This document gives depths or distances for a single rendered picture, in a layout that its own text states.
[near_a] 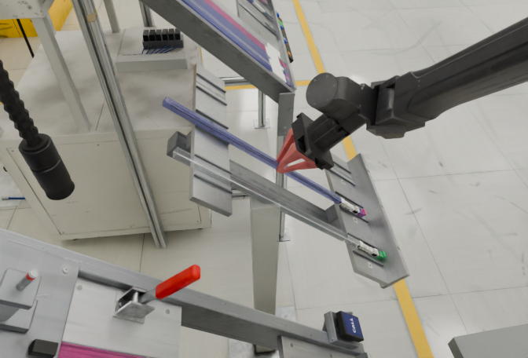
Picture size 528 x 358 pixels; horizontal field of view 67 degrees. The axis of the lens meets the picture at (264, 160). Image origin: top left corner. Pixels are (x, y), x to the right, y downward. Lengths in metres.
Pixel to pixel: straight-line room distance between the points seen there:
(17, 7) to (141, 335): 0.90
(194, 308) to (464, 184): 1.78
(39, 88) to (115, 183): 0.43
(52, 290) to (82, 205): 1.27
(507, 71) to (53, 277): 0.48
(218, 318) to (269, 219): 0.32
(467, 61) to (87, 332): 0.50
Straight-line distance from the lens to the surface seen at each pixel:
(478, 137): 2.47
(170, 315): 0.53
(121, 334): 0.49
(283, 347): 0.65
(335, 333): 0.72
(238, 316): 0.59
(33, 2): 1.18
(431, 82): 0.55
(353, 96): 0.61
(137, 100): 1.47
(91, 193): 1.60
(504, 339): 1.05
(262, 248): 0.94
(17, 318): 0.38
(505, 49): 0.48
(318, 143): 0.69
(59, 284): 0.41
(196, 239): 1.78
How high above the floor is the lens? 1.46
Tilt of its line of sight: 45 degrees down
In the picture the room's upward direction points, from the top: straight up
